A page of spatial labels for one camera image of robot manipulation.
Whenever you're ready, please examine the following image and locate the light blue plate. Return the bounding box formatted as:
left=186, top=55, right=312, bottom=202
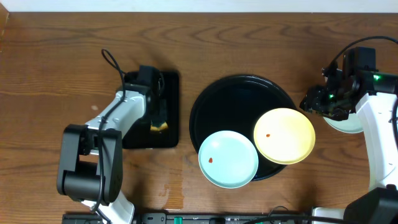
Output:
left=323, top=113, right=363, bottom=134
left=198, top=131, right=259, bottom=189

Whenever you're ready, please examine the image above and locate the yellow green sponge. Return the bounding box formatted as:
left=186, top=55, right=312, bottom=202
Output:
left=150, top=121, right=169, bottom=132

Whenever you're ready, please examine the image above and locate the yellow plate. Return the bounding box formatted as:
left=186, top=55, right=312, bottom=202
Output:
left=253, top=108, right=316, bottom=165

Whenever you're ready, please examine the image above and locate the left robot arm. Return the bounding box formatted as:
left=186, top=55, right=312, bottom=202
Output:
left=57, top=65, right=165, bottom=223

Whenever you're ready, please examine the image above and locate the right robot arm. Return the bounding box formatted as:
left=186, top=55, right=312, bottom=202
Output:
left=300, top=47, right=397, bottom=223

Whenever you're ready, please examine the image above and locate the black rectangular tray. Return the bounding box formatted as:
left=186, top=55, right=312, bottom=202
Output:
left=123, top=70, right=180, bottom=149

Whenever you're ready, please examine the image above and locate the black round tray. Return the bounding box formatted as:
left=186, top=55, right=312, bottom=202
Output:
left=190, top=75, right=296, bottom=181

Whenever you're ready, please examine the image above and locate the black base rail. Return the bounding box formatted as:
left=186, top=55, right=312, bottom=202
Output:
left=62, top=212, right=315, bottom=224

